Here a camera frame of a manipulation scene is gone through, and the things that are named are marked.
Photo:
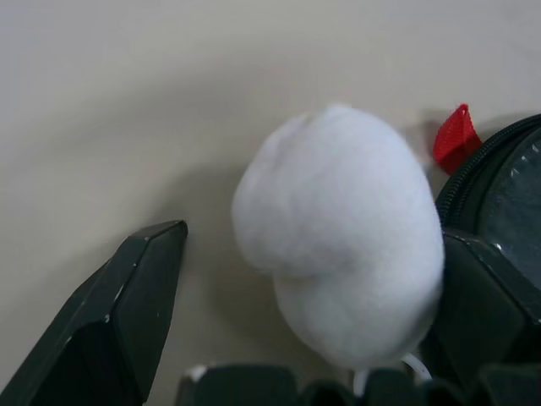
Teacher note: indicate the beige table cloth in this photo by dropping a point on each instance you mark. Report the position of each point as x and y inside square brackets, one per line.
[127, 105]

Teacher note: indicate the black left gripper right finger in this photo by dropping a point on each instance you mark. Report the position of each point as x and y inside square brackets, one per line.
[477, 304]

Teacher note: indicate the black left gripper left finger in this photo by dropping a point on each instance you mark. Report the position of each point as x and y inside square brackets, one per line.
[97, 321]

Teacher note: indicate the black red paddle case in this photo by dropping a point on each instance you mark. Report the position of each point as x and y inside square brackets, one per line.
[507, 186]

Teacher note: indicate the white fluffy pom-pom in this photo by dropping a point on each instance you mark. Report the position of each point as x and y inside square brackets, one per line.
[338, 232]

